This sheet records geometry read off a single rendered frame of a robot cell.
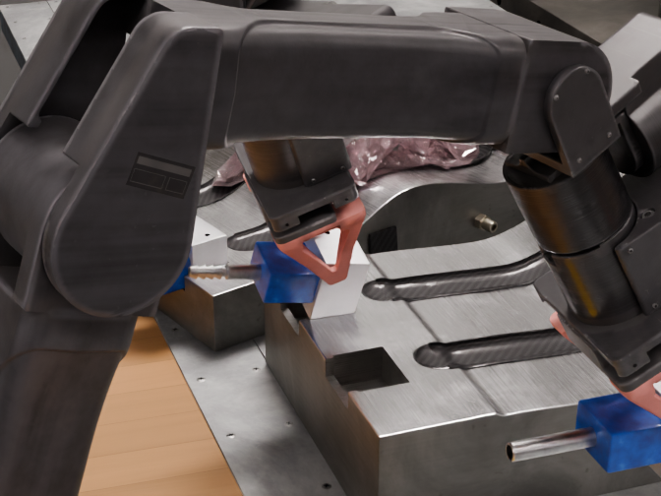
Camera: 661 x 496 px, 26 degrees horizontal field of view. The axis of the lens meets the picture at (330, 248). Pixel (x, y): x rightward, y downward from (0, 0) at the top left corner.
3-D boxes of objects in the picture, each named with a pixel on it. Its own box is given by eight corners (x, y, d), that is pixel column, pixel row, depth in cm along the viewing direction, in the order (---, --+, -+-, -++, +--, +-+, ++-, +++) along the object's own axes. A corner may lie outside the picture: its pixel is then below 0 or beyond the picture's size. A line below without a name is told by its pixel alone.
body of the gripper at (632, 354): (629, 246, 88) (586, 155, 84) (722, 322, 79) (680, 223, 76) (541, 304, 88) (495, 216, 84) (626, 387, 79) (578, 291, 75)
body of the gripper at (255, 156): (318, 127, 108) (291, 48, 103) (362, 204, 100) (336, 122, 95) (238, 161, 107) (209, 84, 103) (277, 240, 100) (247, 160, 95)
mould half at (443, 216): (214, 352, 122) (210, 236, 117) (72, 244, 141) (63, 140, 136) (621, 206, 149) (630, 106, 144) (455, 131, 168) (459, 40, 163)
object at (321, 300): (190, 321, 105) (204, 262, 102) (174, 279, 109) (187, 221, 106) (352, 320, 110) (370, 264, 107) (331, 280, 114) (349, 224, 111)
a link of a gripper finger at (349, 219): (358, 225, 111) (327, 133, 105) (390, 280, 106) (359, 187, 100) (277, 260, 111) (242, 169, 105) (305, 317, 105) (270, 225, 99)
